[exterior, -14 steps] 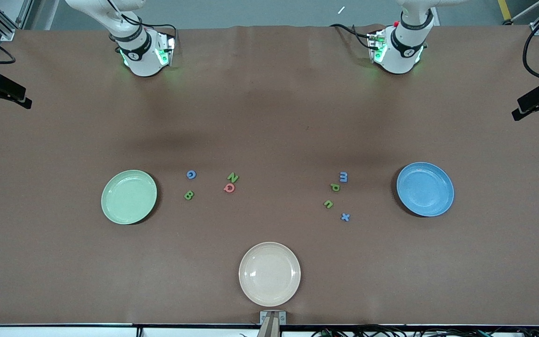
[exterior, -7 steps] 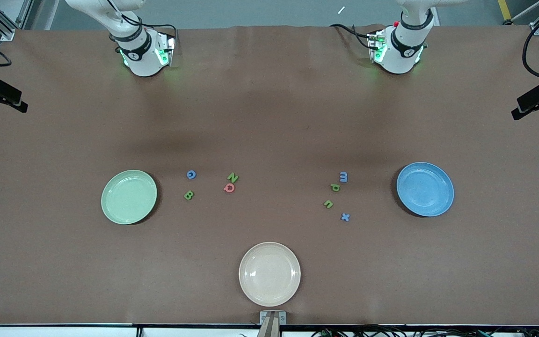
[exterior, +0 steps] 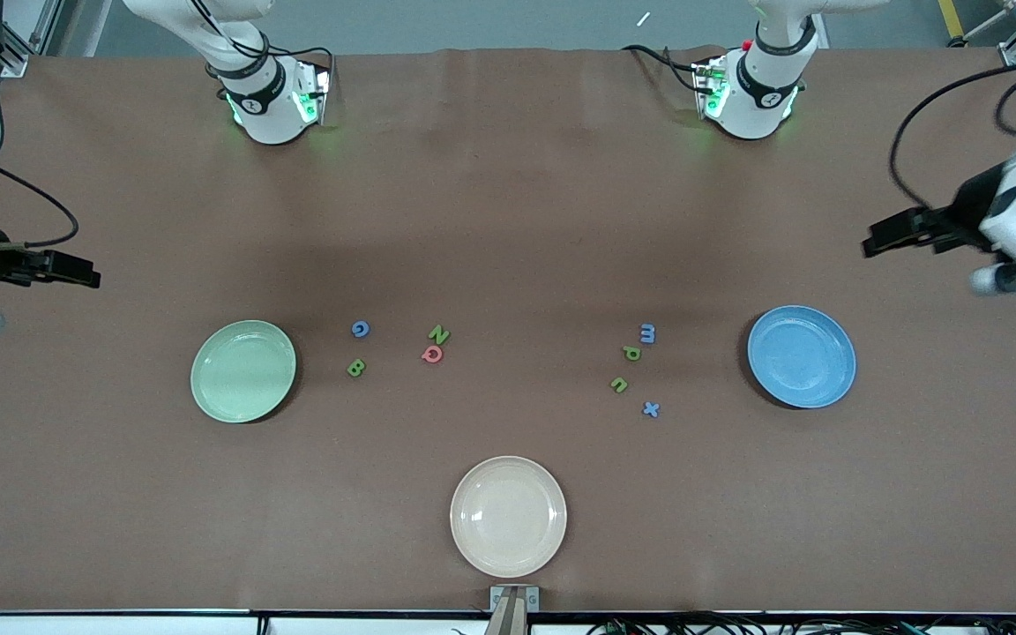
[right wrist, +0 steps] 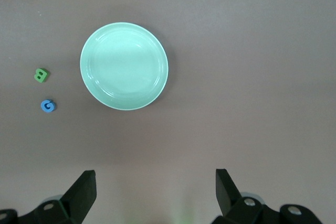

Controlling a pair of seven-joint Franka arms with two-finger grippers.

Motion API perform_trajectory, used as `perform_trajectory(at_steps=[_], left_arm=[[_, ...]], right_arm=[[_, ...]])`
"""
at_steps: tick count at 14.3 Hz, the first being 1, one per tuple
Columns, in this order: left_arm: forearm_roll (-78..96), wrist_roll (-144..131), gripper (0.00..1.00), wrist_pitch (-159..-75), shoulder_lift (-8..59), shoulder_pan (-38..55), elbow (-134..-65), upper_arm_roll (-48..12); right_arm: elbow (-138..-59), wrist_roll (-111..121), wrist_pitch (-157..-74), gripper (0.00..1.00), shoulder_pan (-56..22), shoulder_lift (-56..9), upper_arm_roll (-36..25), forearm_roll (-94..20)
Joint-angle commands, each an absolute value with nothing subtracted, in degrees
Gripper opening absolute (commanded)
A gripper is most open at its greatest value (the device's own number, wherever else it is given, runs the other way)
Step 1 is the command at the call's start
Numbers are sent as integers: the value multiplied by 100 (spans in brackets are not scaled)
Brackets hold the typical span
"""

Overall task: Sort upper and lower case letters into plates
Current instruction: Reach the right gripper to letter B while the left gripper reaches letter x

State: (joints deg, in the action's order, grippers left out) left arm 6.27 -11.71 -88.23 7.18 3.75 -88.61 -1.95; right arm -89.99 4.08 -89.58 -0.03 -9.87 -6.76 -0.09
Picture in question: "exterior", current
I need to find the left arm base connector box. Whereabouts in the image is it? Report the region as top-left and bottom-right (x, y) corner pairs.
(691, 57), (731, 122)

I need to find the beige plate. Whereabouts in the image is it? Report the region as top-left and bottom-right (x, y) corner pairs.
(450, 455), (568, 579)

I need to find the brown table mat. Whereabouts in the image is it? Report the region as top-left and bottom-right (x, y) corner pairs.
(0, 46), (1016, 614)

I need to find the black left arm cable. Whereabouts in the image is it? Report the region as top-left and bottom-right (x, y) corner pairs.
(890, 53), (1016, 213)

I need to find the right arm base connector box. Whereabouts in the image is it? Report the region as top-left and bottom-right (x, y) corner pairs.
(290, 66), (333, 129)

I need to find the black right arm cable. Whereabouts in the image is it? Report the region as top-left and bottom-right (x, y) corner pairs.
(0, 161), (79, 250)

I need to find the yellow floor tape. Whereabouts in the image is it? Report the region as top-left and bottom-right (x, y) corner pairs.
(937, 0), (969, 48)

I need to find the blue plate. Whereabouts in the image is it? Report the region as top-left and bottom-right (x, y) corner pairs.
(747, 305), (857, 409)

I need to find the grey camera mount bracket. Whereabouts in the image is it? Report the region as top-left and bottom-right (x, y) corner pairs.
(489, 585), (541, 635)

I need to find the black arm base cable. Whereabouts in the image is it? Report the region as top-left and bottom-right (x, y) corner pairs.
(621, 44), (705, 93)
(265, 44), (337, 80)

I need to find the white table edge rail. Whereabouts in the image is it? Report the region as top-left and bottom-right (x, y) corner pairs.
(0, 609), (1016, 635)

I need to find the light green plate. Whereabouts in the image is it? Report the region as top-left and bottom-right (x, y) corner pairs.
(190, 319), (298, 424)

